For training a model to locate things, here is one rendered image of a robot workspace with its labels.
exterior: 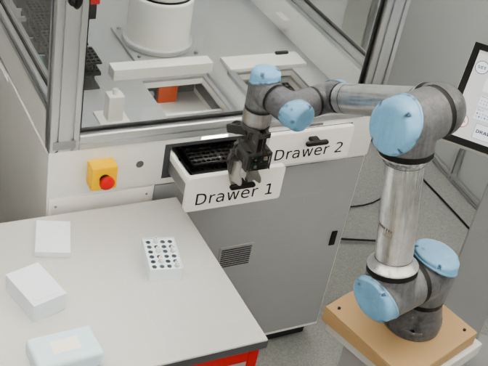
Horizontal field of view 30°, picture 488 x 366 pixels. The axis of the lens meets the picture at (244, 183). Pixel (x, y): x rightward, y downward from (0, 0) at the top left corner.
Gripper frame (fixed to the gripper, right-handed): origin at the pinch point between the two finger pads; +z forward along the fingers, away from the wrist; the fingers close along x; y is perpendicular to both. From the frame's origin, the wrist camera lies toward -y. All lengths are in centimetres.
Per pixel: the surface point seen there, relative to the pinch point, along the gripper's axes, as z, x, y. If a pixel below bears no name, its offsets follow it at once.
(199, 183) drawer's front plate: -0.4, -11.4, -1.3
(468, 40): 27, 174, -111
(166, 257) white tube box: 12.1, -24.0, 10.9
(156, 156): 1.2, -16.9, -17.6
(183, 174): 1.7, -12.6, -8.6
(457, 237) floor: 91, 147, -53
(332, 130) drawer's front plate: -1.5, 38.2, -15.9
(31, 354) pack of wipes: 11, -65, 35
